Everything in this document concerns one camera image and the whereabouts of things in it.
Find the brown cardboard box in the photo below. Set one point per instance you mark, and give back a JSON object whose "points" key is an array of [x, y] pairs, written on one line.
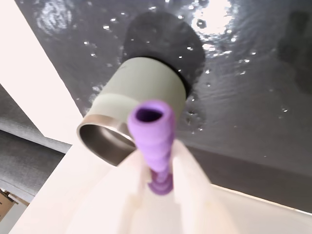
{"points": [[6, 204]]}

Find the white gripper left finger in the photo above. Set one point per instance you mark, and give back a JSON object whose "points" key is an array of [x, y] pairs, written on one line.
{"points": [[126, 209]]}

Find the grey fabric sofa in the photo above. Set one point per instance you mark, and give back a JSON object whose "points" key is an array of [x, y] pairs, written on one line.
{"points": [[22, 151]]}

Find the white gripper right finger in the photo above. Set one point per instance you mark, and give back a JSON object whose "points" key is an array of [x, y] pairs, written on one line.
{"points": [[197, 209]]}

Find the sage green steel-rimmed cup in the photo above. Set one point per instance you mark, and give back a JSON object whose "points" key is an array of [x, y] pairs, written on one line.
{"points": [[151, 80]]}

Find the dark slate table mat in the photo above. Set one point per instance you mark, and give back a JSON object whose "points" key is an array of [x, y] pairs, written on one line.
{"points": [[243, 109]]}

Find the dark round coaster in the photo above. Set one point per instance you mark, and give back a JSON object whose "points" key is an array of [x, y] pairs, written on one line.
{"points": [[161, 34]]}

